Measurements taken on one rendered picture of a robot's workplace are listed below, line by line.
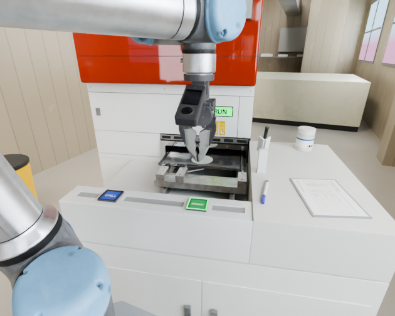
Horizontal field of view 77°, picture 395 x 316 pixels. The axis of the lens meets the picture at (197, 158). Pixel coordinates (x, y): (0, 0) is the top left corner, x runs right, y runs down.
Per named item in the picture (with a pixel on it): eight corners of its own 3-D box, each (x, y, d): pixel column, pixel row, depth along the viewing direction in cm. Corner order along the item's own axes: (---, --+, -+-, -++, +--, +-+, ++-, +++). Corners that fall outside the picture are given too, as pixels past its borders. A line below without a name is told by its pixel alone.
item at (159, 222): (84, 221, 85) (77, 185, 80) (247, 240, 76) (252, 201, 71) (67, 239, 77) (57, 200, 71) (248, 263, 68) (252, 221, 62)
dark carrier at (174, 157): (180, 139, 142) (180, 138, 142) (241, 142, 137) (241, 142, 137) (162, 163, 111) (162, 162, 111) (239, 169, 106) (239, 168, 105)
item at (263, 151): (254, 165, 92) (258, 131, 87) (265, 167, 91) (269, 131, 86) (255, 173, 86) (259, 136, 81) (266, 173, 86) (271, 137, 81)
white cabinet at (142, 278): (145, 271, 166) (132, 160, 134) (294, 293, 151) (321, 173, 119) (91, 389, 108) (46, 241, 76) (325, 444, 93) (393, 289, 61)
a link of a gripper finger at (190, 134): (200, 154, 68) (200, 121, 64) (197, 163, 63) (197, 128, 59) (189, 153, 69) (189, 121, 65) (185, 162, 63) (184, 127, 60)
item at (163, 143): (162, 156, 131) (160, 139, 127) (246, 162, 124) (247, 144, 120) (160, 157, 129) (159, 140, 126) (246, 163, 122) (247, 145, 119)
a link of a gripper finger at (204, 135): (212, 155, 68) (212, 122, 64) (209, 163, 62) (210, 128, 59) (200, 154, 68) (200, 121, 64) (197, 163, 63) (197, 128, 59)
